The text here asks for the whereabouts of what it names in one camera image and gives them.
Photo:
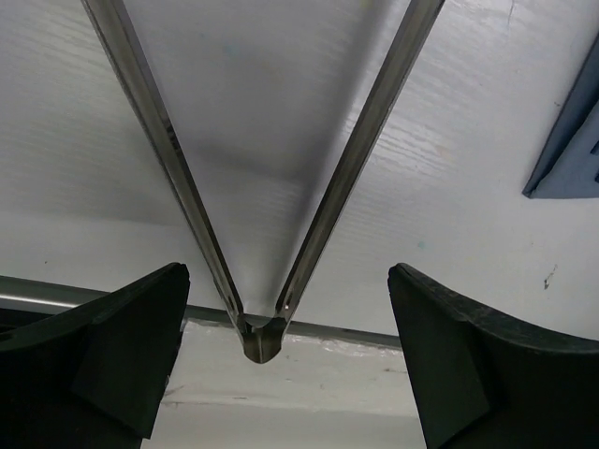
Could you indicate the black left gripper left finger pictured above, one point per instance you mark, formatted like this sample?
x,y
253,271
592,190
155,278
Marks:
x,y
93,376

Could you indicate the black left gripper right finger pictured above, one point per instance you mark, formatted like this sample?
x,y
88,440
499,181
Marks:
x,y
484,379

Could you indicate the metal tongs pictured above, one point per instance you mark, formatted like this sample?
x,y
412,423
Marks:
x,y
121,45

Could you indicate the blue grey striped cloth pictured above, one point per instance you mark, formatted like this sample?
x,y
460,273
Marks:
x,y
567,167

